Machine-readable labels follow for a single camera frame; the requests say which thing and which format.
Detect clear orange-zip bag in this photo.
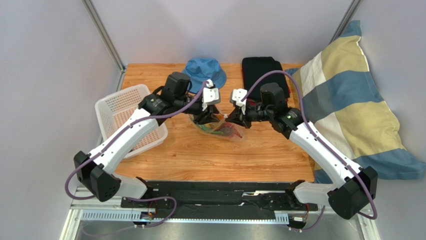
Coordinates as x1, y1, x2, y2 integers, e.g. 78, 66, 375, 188
188, 113, 246, 142

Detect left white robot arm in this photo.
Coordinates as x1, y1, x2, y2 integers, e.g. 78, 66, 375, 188
65, 72, 221, 202

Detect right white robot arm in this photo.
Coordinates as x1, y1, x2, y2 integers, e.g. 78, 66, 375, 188
226, 83, 378, 220

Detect blue bucket hat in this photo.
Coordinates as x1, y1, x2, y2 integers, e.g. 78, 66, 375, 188
182, 57, 227, 94

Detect black folded cloth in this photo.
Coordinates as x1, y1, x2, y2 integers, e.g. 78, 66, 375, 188
241, 56, 291, 102

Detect white plastic basket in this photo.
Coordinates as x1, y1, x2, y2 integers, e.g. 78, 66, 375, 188
95, 84, 168, 159

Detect blue yellow checked pillow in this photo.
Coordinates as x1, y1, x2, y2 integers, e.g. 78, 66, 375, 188
288, 20, 426, 180

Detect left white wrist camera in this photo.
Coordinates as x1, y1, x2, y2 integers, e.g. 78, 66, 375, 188
202, 79, 221, 108

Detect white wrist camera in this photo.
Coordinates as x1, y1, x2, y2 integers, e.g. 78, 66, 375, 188
202, 79, 221, 108
230, 88, 248, 115

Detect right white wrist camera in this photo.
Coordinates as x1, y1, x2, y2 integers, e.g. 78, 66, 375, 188
230, 88, 248, 115

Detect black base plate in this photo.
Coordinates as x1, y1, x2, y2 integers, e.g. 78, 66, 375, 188
116, 180, 319, 221

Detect left aluminium corner post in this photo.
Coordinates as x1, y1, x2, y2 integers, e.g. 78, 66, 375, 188
81, 0, 127, 91

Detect aluminium corner post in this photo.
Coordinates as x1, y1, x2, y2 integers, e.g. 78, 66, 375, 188
81, 0, 127, 91
329, 0, 363, 43

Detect right aluminium corner post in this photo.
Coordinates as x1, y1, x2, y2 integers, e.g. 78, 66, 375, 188
329, 0, 363, 43

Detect aluminium frame rail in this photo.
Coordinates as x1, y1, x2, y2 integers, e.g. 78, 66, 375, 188
61, 187, 380, 240

